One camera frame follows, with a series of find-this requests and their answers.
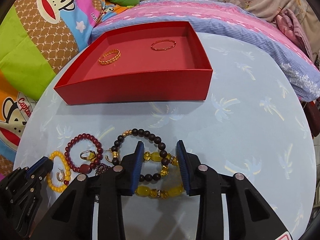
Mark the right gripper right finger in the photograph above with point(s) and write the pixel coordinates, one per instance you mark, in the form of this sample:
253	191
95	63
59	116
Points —
188	163

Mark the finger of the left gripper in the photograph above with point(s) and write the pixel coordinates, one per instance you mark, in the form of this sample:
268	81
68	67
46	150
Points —
40	169

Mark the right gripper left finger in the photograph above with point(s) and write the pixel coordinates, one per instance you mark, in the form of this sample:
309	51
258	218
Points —
132	166

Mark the silver earring small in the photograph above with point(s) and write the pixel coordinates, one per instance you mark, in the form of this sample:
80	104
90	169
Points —
60	175

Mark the gold hoop earring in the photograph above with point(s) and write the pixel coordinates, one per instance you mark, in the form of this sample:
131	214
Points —
108	155

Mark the light blue palm tablecloth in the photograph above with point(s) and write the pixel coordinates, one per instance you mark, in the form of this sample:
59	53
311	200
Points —
251	122

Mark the red cardboard tray box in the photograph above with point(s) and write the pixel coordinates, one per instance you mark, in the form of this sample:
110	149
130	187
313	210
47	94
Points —
181	74

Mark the thin rose gold bangle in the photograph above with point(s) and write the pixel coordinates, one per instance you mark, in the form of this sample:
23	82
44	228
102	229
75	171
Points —
163	45

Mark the dark red stool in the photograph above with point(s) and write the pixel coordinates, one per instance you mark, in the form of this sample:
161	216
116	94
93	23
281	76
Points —
313	118

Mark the cartoon monkey colourful quilt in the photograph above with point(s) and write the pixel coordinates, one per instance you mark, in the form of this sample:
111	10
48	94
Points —
38	38

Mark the pink blue striped pillow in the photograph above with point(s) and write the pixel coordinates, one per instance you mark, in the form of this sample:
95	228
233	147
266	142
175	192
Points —
226	19

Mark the pink folded cloth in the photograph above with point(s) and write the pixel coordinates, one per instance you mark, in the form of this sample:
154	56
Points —
289	25

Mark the gold chain bangle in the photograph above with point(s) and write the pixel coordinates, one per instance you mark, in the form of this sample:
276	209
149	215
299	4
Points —
109	57

